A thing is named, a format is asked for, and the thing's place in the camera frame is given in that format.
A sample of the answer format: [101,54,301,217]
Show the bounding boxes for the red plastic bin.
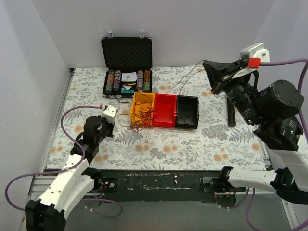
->
[152,93,177,128]

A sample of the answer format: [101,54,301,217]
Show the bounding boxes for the black microphone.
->
[227,98,236,127]

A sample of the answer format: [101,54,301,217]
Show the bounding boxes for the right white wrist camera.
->
[240,43,270,69]

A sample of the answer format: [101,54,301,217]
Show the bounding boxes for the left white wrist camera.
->
[101,105,118,125]

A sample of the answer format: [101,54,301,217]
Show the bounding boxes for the yellow plastic bin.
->
[130,92,156,130]

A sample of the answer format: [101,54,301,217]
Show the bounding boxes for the floral table mat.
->
[47,66,267,171]

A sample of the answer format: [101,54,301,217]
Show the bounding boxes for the playing card deck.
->
[121,72,137,82]

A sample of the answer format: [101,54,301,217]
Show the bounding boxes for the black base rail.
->
[74,169,248,204]

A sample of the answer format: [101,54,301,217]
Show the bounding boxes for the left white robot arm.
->
[25,110,116,231]

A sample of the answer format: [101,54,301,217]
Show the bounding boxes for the black plastic bin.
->
[175,95,199,129]

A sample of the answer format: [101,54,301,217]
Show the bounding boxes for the black poker chip case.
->
[101,36,153,98]

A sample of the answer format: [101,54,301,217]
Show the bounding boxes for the thin dark wire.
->
[113,60,207,127]

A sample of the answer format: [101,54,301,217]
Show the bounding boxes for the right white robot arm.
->
[203,60,308,205]

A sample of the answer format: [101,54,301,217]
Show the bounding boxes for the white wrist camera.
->
[101,105,118,125]
[240,43,270,69]

